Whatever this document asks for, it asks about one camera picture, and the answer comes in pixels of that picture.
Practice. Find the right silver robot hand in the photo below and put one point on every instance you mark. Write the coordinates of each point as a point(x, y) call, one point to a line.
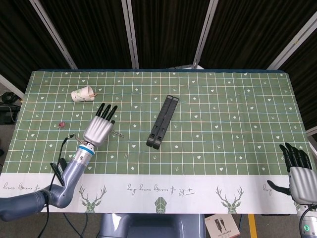
point(303, 183)

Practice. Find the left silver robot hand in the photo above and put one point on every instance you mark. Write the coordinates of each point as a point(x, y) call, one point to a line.
point(97, 129)

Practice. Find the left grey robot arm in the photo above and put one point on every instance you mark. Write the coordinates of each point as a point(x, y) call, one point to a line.
point(71, 176)

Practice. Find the black box on arm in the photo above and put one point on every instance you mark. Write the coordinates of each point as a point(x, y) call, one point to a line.
point(59, 171)

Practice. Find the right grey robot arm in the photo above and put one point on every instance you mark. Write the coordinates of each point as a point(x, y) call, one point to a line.
point(308, 225)

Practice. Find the brown stick in cup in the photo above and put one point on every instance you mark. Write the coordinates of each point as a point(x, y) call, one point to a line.
point(94, 95)

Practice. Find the pink binder clip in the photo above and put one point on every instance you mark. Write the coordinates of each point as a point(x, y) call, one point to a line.
point(62, 124)

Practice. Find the white paper cup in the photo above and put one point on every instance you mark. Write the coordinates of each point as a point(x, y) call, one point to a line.
point(80, 95)

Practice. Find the black folding laptop stand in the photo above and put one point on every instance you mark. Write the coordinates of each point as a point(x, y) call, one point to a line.
point(162, 121)

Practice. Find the yellow floor tape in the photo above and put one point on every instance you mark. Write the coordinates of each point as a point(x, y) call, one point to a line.
point(251, 225)

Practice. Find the black floor box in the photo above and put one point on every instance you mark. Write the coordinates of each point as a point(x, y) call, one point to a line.
point(8, 114)

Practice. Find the green grid tablecloth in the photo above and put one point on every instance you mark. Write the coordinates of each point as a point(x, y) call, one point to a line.
point(223, 138)

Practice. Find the black round floor device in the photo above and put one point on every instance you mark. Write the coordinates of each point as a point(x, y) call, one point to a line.
point(8, 97)

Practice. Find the dark pleated partition panel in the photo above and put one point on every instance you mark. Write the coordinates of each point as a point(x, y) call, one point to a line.
point(94, 32)
point(168, 32)
point(307, 86)
point(247, 29)
point(24, 44)

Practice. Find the grey robot torso base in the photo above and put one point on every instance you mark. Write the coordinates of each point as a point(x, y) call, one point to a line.
point(148, 225)

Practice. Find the white partition frame post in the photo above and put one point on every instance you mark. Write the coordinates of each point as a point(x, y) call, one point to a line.
point(205, 32)
point(312, 132)
point(131, 32)
point(293, 42)
point(11, 85)
point(53, 32)

